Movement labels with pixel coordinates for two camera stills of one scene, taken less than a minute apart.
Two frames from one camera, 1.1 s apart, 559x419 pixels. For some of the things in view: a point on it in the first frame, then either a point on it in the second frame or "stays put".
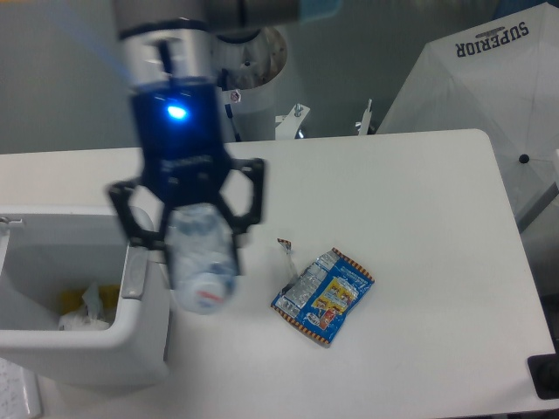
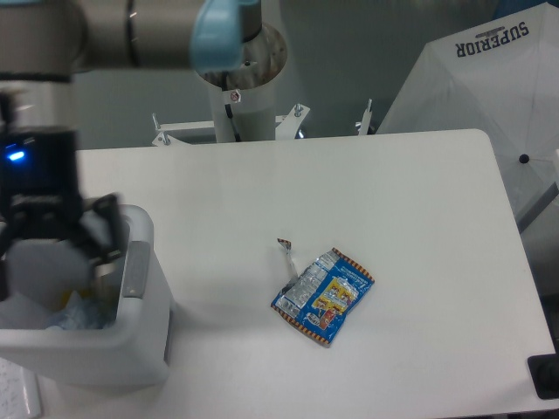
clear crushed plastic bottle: x=202 y=257 to x=86 y=314
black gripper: x=178 y=125 to x=39 y=183
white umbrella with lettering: x=500 y=78 stays put
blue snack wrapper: x=324 y=296 stays put
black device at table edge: x=544 y=372 stays put
